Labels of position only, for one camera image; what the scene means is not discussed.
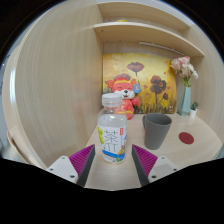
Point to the flat round red coaster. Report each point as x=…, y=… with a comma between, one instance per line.
x=186, y=138

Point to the clear plastic drink bottle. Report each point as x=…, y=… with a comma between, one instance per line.
x=112, y=140

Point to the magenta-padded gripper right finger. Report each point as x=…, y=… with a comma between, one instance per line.
x=161, y=166

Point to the white light strip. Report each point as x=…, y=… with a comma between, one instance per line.
x=160, y=47

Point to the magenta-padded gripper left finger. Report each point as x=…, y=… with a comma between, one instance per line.
x=63, y=166

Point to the teal faceted vase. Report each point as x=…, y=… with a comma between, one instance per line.
x=184, y=101

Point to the red plush bear toy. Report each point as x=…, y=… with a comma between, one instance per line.
x=124, y=90

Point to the small potted succulent plant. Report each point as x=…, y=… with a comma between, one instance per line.
x=193, y=111

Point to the light wooden shelf board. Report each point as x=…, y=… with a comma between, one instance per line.
x=143, y=33
x=140, y=11

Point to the yellow poppy flower painting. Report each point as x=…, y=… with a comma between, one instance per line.
x=156, y=70

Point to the pink and white flower bouquet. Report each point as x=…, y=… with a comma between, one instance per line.
x=184, y=66

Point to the grey ribbed cup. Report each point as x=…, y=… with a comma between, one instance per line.
x=156, y=133

